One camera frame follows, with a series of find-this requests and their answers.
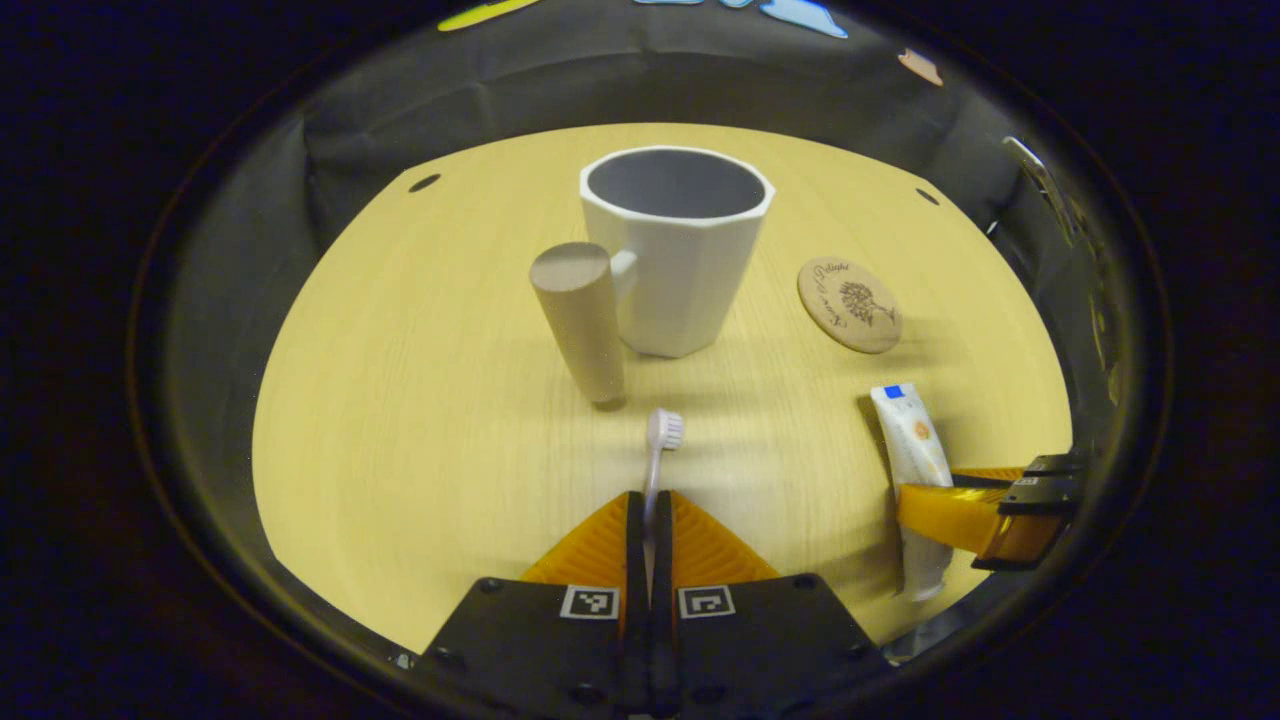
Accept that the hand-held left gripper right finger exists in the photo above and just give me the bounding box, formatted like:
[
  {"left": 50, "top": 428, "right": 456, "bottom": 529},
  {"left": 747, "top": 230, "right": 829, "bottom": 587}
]
[{"left": 650, "top": 490, "right": 893, "bottom": 717}]

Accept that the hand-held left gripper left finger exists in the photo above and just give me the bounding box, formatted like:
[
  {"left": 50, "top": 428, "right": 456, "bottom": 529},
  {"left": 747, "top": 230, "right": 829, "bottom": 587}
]
[{"left": 420, "top": 490, "right": 651, "bottom": 717}]

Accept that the white toothpaste tube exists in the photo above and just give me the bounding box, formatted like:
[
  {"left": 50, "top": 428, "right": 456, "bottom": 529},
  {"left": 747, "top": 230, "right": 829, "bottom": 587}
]
[{"left": 868, "top": 383, "right": 957, "bottom": 602}]

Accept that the round cork coaster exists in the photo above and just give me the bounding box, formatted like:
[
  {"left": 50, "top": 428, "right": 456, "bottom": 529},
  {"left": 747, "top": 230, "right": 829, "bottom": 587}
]
[{"left": 797, "top": 257, "right": 904, "bottom": 355}]

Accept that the white toothbrush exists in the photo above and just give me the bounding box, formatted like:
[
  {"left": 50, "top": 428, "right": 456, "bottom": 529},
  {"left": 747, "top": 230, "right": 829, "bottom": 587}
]
[{"left": 640, "top": 408, "right": 687, "bottom": 601}]

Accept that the white cup with wooden handle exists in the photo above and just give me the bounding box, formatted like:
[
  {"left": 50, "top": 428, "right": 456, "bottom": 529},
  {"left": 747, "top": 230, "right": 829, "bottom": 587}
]
[{"left": 529, "top": 146, "right": 777, "bottom": 407}]

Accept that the black backdrop cloth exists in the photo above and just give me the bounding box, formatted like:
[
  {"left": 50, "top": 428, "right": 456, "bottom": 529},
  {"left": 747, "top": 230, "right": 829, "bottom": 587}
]
[{"left": 138, "top": 0, "right": 1136, "bottom": 661}]

